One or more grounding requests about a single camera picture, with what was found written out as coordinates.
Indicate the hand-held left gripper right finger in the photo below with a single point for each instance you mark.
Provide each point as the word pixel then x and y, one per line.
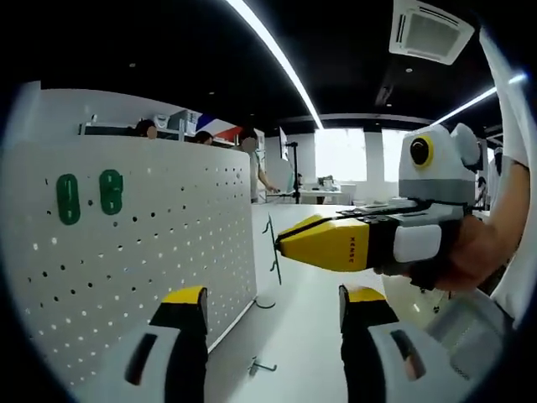
pixel 369 361

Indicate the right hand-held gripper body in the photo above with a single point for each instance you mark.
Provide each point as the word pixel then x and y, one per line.
pixel 440 168

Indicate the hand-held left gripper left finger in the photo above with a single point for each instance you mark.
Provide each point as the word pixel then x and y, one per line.
pixel 172 361

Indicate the green hook assembly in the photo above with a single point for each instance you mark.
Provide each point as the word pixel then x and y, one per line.
pixel 110 201
pixel 67 210
pixel 253 366

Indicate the white perforated mounting plate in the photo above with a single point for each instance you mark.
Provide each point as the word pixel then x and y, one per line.
pixel 168 260

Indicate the person's right hand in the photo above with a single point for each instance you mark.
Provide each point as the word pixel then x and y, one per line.
pixel 470 252

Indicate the short ceiling light strip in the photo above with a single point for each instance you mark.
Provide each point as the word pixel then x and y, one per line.
pixel 465 105

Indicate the black tripod stand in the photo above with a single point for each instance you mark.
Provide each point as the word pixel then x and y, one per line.
pixel 297 168

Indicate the person's white shirt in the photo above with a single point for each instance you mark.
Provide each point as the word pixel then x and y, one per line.
pixel 507 105

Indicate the ceiling air conditioner unit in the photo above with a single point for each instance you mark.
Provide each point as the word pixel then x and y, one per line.
pixel 432 31

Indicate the long ceiling light strip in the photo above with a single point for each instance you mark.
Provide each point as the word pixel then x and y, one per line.
pixel 283 59

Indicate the metal shelving unit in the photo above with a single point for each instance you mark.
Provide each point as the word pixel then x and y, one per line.
pixel 109 128

